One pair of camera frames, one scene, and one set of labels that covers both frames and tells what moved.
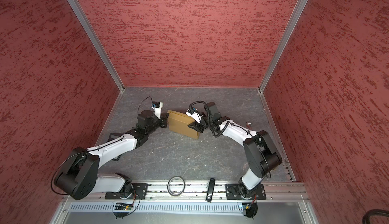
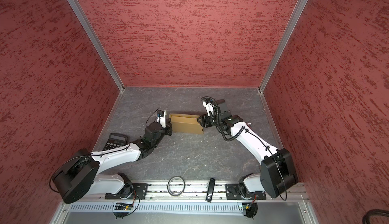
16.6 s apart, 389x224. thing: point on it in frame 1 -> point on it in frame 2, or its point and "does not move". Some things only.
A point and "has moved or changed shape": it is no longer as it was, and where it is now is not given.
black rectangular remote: (210, 191) does not move
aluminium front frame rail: (197, 192) does not move
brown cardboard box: (179, 122) has moved or changed shape
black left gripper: (164, 118) -> (169, 128)
